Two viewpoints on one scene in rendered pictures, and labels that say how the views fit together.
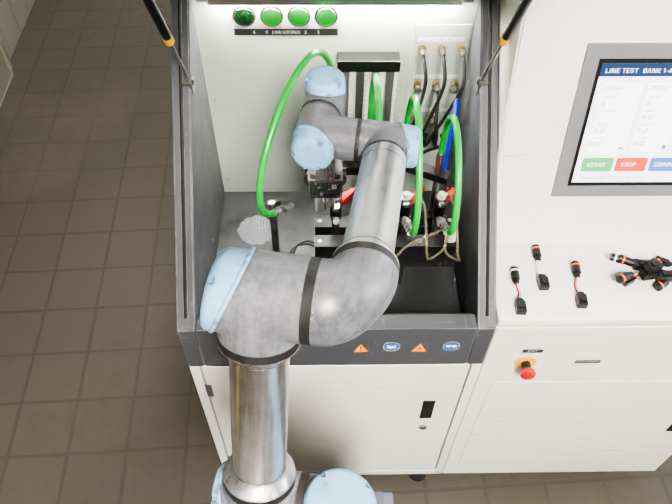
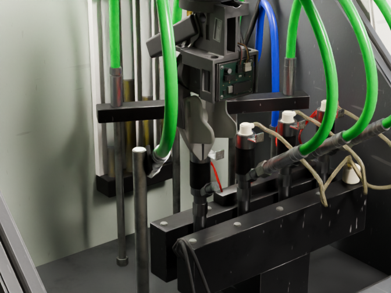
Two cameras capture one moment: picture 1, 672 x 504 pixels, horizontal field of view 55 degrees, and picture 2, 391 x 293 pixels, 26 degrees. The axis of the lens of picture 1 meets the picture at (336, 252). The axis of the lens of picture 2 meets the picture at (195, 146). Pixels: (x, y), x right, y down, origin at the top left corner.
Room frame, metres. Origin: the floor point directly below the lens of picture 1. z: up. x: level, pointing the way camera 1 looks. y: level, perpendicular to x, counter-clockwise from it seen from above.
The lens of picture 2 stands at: (0.19, 0.63, 1.51)
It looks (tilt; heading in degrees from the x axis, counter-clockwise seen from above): 22 degrees down; 323
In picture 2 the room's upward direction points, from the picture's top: straight up
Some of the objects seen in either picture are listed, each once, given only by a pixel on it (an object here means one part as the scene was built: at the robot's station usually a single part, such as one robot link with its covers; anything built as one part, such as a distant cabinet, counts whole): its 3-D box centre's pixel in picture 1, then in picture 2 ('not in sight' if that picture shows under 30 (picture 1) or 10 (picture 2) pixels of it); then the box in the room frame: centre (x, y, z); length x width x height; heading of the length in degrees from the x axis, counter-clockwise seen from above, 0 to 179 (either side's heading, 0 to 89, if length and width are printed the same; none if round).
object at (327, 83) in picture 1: (324, 100); not in sight; (0.98, 0.03, 1.41); 0.09 x 0.08 x 0.11; 172
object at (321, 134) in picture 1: (325, 136); not in sight; (0.88, 0.02, 1.40); 0.11 x 0.11 x 0.08; 82
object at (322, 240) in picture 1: (383, 250); (262, 246); (1.03, -0.12, 0.91); 0.34 x 0.10 x 0.15; 92
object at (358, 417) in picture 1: (334, 424); not in sight; (0.77, 0.00, 0.44); 0.65 x 0.02 x 0.68; 92
